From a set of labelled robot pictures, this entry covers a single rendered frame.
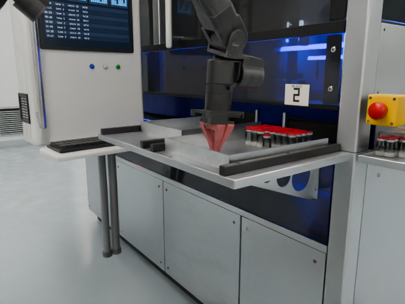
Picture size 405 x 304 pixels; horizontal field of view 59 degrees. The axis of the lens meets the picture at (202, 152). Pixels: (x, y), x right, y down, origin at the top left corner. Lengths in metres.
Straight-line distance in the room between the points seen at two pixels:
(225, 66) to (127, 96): 0.96
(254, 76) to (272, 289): 0.78
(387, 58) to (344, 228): 0.46
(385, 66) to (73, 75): 1.12
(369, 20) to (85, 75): 1.07
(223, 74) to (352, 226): 0.56
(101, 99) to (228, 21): 0.97
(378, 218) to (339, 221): 0.17
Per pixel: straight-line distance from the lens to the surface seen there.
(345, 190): 1.02
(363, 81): 0.97
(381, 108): 0.91
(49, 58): 1.52
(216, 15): 0.72
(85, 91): 1.57
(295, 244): 1.18
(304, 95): 1.06
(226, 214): 1.38
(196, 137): 1.00
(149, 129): 1.24
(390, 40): 1.07
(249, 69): 0.79
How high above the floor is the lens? 1.08
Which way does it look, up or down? 12 degrees down
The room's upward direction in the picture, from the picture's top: straight up
